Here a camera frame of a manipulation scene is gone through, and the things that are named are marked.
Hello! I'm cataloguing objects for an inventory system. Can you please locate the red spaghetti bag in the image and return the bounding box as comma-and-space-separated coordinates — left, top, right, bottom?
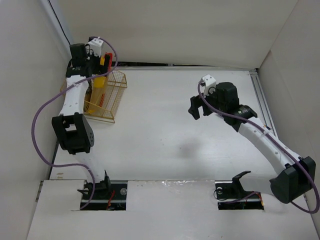
98, 52, 114, 106

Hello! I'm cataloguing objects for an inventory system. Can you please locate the yellow spaghetti bag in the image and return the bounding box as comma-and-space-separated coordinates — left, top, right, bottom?
88, 56, 106, 114

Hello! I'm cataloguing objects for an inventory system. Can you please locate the navy label spaghetti bag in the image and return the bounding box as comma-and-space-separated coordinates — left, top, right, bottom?
83, 80, 93, 115

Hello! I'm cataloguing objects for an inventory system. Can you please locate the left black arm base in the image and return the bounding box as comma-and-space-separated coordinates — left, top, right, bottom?
77, 173, 128, 211

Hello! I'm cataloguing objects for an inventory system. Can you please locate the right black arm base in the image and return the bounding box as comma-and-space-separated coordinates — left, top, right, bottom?
213, 170, 264, 211

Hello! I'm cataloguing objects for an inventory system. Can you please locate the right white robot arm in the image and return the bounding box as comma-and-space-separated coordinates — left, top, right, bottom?
188, 79, 320, 204

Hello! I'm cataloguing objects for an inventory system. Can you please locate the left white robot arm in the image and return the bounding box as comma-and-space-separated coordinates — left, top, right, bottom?
51, 38, 111, 192

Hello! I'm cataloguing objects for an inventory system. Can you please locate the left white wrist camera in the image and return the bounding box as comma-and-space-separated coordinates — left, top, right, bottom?
87, 36, 105, 57

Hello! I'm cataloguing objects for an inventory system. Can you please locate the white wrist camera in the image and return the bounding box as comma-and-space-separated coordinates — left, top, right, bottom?
87, 36, 105, 57
200, 74, 217, 97

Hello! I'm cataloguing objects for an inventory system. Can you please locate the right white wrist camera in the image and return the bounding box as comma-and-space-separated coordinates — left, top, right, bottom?
200, 74, 217, 97

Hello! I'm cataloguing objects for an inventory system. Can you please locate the yellow wire mesh basket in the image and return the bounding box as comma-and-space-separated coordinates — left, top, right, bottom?
59, 68, 128, 123

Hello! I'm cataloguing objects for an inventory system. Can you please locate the aluminium rail right edge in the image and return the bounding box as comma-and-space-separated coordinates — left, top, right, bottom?
249, 69, 278, 138

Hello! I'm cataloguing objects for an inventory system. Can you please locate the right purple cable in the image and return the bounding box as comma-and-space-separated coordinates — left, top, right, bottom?
197, 81, 320, 215

